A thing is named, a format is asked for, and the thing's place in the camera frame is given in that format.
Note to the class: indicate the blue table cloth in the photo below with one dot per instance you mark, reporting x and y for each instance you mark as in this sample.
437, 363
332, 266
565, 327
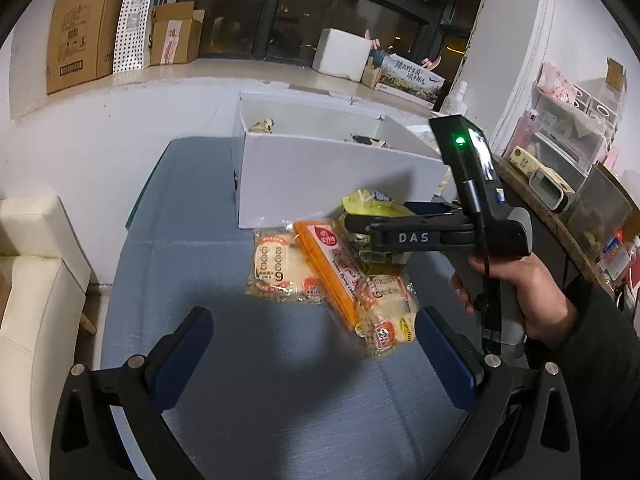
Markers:
283, 391

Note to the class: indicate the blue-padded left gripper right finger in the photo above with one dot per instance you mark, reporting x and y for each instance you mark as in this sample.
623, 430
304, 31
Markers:
452, 356

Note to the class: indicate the wooden side shelf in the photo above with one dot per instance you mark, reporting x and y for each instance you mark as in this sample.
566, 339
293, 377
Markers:
512, 179

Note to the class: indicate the round bun packet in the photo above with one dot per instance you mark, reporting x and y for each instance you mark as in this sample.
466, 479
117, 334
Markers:
387, 309
280, 271

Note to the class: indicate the orange flying cake packet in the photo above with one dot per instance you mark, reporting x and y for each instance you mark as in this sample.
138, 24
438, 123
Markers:
331, 259

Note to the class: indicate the tissue box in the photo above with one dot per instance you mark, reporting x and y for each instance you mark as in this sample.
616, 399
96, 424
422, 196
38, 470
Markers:
425, 133

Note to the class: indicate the white plastic bottle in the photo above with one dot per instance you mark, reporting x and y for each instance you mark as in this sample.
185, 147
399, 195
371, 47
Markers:
454, 103

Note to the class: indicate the small white digital clock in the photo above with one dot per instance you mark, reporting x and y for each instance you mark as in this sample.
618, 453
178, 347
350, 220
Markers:
551, 189

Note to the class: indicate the cream leather sofa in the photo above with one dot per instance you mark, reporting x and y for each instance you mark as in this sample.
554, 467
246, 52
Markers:
48, 275

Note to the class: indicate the small open cardboard box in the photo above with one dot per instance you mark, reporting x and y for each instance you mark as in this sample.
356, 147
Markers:
177, 31

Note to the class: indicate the white dotted paper bag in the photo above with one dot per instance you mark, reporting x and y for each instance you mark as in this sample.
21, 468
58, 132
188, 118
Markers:
132, 48

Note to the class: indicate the beige puffed snack packet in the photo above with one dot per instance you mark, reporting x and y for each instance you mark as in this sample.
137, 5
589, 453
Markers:
262, 126

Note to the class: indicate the large cardboard box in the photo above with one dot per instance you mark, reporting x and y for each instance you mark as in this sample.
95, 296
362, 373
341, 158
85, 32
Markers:
81, 42

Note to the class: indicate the white open storage box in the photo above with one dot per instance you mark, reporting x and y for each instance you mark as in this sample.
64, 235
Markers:
304, 168

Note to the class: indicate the clear plastic drawer organizer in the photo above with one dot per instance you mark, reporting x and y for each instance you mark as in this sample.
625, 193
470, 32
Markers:
569, 127

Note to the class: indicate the cow-pattern snack bag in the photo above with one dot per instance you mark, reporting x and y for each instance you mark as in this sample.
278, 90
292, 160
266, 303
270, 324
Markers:
367, 140

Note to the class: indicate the white foam box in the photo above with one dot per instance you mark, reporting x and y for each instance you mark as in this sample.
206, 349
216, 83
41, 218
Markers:
341, 54

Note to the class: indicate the dark clear container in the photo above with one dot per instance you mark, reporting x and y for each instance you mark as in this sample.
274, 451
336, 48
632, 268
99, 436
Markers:
598, 211

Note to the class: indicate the person's dark-sleeved forearm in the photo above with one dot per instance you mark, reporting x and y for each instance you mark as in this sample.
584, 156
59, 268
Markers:
599, 361

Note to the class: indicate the yellow-green snack bag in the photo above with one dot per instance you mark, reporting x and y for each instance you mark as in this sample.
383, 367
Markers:
371, 203

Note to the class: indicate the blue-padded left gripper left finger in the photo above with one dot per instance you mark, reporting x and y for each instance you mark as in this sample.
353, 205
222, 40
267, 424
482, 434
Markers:
174, 358

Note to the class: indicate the printed landscape carton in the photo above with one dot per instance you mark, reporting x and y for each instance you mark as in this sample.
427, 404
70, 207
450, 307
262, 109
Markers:
409, 81

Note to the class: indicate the person's right hand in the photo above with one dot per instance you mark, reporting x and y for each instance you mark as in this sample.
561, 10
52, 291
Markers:
549, 316

